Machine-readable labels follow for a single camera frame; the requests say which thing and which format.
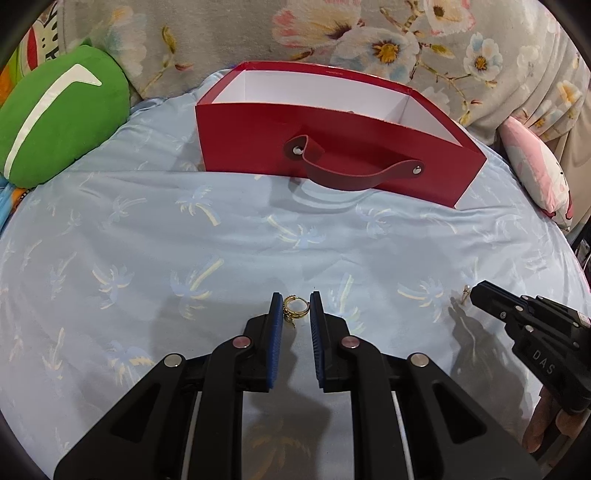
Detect grey floral blanket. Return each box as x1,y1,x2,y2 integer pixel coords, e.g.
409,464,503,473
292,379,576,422
58,0,590,143

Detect colourful cartoon cushion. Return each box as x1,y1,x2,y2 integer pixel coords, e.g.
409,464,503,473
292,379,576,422
1,1,61,227

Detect right hand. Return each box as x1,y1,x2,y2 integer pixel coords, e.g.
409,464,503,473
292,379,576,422
522,387,590,453

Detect red gift box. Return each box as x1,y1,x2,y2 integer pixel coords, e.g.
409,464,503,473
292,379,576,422
195,61,486,208

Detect small gold huggie earring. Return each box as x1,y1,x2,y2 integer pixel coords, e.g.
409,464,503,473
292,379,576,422
459,285,472,305

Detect green plush pillow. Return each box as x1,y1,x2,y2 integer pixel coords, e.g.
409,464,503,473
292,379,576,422
1,45,130,189

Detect light blue palm-print sheet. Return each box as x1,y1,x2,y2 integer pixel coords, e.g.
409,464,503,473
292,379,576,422
1,75,590,479

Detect red box strap handle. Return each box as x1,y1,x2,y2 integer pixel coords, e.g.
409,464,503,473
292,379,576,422
283,134,426,191

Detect plain gold hoop earring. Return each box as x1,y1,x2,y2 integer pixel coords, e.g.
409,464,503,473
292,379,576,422
283,295,310,327

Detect pink plush toy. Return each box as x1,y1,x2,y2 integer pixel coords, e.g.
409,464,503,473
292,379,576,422
498,116,574,231

